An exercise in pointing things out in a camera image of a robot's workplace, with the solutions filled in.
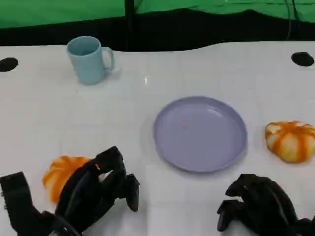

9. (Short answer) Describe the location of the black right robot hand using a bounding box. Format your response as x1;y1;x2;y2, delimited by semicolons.
217;173;300;236

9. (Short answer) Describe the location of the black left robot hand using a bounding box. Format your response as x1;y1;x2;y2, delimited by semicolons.
55;146;140;234

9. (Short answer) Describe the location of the lilac plate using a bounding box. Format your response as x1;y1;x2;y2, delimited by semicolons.
153;95;248;173

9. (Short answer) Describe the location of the pale green mug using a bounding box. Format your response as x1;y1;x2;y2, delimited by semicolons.
66;35;115;86

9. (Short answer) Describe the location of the black vertical pole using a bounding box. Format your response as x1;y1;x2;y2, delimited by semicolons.
124;0;136;51

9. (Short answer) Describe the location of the green cloth backdrop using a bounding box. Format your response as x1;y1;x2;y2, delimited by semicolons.
0;0;315;30

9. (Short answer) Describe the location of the black cloth skirt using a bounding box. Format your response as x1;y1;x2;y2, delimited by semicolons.
0;8;315;53

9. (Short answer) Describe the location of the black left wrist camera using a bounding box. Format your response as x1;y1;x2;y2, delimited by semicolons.
0;171;51;236

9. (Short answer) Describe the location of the black table cable grommet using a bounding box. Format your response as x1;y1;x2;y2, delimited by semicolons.
291;52;315;67
0;57;19;72

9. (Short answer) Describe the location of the thin black hanging cable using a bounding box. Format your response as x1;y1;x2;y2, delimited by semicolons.
284;0;293;40

